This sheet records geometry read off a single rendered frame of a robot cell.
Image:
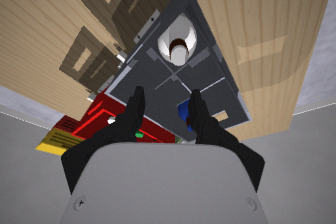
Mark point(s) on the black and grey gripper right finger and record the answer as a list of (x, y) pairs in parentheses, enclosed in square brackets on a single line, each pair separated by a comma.
[(207, 128)]

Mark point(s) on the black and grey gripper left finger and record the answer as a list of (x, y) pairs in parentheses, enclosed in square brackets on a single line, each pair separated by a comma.
[(122, 129)]

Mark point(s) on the green bottle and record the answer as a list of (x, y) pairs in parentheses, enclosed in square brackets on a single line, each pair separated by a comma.
[(139, 133)]

